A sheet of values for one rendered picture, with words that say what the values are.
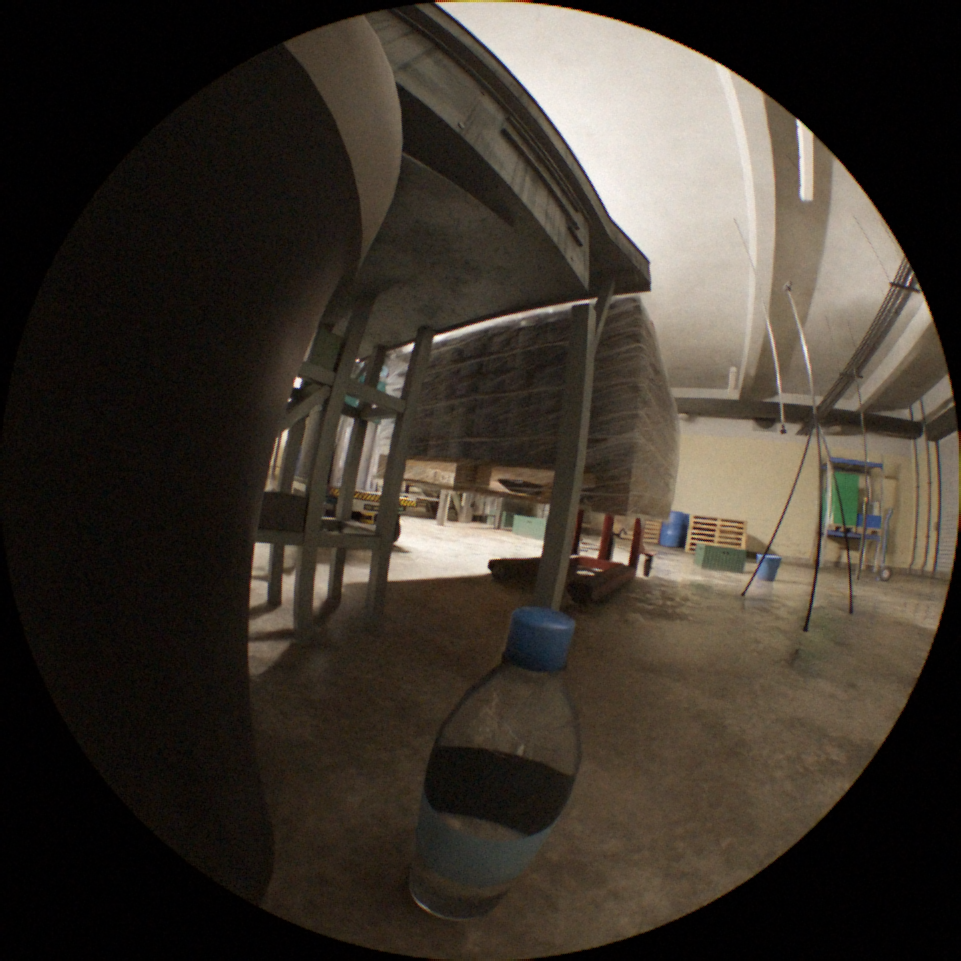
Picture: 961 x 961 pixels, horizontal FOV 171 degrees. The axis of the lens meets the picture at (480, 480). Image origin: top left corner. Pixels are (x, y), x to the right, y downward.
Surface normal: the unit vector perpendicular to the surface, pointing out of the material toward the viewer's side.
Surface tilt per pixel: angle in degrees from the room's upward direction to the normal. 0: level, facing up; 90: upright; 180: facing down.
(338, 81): 90
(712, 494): 90
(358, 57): 90
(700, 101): 180
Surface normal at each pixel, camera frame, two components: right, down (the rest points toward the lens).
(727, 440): -0.61, -0.16
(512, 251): -0.17, 0.98
